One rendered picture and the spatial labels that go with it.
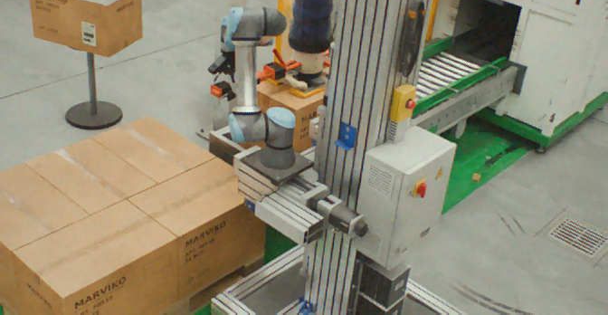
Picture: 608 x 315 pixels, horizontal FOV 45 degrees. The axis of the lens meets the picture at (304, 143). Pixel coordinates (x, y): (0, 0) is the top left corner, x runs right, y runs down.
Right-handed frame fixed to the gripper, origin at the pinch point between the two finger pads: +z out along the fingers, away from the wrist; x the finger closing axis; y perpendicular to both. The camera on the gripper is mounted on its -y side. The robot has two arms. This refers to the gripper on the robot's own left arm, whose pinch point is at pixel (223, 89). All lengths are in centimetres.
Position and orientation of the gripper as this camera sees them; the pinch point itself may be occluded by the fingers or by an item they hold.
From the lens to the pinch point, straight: 349.7
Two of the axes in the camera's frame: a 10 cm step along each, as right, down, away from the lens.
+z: -0.9, 8.5, 5.1
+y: 6.8, -3.2, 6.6
